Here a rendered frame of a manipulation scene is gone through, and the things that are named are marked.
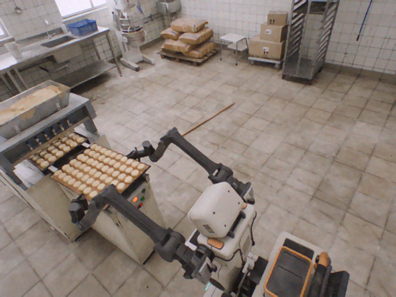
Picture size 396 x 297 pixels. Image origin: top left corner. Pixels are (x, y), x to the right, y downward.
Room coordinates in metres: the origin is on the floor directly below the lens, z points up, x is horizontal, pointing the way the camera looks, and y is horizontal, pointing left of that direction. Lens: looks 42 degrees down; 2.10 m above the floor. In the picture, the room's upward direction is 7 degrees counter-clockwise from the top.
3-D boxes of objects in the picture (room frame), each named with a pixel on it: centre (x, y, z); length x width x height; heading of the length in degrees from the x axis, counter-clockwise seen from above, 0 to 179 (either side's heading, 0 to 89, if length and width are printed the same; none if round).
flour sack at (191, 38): (5.21, -0.24, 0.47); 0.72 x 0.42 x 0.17; 141
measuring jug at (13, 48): (3.90, 2.50, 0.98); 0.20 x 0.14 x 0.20; 86
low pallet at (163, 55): (5.41, -0.04, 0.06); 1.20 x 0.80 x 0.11; 48
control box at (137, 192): (1.03, 0.48, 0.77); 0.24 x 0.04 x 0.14; 141
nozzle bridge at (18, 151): (1.57, 1.15, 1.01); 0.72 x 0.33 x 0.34; 141
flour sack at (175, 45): (5.25, 0.11, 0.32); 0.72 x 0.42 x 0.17; 50
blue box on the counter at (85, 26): (4.83, 1.76, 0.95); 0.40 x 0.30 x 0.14; 139
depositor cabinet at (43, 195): (1.87, 1.52, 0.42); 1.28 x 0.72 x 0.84; 51
